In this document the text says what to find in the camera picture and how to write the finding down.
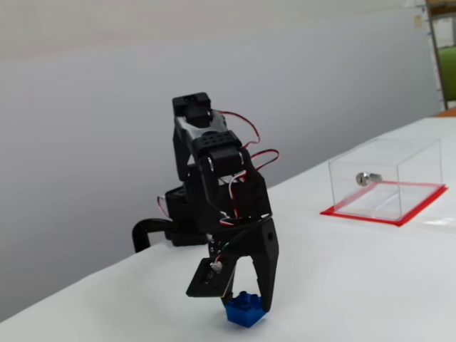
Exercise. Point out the grey metal shelf post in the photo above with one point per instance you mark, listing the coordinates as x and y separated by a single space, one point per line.
439 64

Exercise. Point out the beige paper note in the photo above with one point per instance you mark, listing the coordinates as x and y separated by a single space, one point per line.
417 22

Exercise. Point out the green panel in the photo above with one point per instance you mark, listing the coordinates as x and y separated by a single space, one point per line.
449 78

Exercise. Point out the silver lock cylinder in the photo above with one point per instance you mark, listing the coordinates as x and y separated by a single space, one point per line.
363 178

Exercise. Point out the brown wooden desk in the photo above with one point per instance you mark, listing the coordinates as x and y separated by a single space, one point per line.
447 114

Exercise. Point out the white cardboard box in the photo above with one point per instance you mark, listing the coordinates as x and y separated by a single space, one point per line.
445 33

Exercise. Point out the black wrist camera board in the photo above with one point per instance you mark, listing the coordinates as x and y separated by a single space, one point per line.
206 285

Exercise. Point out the transparent plastic box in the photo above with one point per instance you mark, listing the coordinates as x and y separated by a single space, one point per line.
420 167

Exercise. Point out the black table clamp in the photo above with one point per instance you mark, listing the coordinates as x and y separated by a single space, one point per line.
140 235

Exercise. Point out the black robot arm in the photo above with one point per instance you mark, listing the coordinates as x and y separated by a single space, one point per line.
199 199

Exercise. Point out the red tape frame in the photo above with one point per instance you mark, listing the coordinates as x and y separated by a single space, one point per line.
424 203

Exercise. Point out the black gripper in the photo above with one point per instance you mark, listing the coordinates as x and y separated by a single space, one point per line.
268 239

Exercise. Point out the blue lego brick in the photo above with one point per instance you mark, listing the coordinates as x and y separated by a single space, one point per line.
246 313

